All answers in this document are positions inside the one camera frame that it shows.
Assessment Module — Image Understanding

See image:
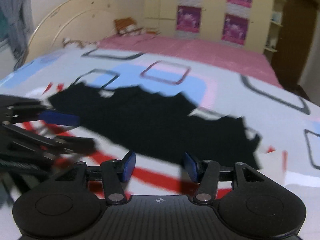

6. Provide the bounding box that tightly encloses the grey curtain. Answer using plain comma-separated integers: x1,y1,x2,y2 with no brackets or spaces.
0,0,34,61

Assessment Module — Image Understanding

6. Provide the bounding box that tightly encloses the cream corner shelf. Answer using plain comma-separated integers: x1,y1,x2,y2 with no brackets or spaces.
264,0,286,53

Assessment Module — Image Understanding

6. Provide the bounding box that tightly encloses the striped knit sweater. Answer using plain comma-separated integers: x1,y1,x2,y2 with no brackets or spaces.
15,81,290,200

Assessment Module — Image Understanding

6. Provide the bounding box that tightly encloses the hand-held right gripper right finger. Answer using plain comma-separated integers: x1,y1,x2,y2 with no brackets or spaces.
183,152,267,204

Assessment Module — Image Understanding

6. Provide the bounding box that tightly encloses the cream bed headboard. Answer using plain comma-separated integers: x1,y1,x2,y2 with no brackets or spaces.
14,0,146,71

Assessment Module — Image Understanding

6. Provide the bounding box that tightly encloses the patterned bedsheet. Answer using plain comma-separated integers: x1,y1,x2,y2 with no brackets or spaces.
0,47,320,240

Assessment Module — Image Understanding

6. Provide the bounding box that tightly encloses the cream wardrobe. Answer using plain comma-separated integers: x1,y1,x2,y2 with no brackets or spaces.
144,0,285,53

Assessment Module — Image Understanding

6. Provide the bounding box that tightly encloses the brown wooden door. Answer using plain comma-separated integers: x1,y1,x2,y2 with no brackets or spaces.
271,0,318,86

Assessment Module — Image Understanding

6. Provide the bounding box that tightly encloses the white patterned pillow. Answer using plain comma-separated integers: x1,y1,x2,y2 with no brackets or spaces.
62,37,98,50

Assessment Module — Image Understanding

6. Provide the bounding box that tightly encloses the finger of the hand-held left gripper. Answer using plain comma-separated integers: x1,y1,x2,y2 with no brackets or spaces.
0,94,81,128
0,124,97,157

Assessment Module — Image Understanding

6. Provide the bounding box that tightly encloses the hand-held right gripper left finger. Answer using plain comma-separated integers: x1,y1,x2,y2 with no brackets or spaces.
54,150,136,204

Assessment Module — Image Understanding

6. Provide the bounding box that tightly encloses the pink bedsheet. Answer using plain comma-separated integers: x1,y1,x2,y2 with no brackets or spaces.
97,35,283,88

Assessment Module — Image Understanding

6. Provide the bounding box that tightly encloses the orange patterned pillow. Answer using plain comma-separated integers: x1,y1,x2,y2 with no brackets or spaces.
114,17,141,36

